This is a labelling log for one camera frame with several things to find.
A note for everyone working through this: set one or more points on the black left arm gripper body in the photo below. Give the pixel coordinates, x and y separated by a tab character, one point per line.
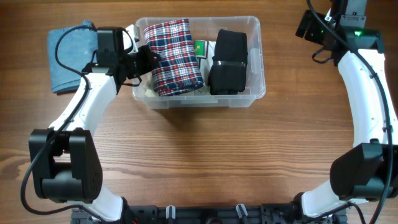
140	61

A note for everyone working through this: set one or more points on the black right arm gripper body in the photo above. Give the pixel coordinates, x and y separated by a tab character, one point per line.
318	28

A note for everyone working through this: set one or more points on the cream garment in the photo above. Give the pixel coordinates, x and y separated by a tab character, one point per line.
151	93

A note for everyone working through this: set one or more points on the red plaid shirt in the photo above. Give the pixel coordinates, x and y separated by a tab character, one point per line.
178	70

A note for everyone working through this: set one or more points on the white printed t-shirt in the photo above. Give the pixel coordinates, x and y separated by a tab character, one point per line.
204	50

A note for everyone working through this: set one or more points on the blue denim garment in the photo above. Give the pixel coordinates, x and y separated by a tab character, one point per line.
75	51

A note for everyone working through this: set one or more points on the black garment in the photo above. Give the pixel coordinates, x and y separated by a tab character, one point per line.
228	73

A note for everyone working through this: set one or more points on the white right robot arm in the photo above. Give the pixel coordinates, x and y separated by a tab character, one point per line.
367	172

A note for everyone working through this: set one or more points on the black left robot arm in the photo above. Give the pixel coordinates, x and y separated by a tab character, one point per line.
65	167

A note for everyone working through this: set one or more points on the clear plastic storage bin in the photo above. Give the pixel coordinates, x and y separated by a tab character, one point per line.
207	28

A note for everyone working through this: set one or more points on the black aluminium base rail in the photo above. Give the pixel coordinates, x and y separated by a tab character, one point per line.
264	214

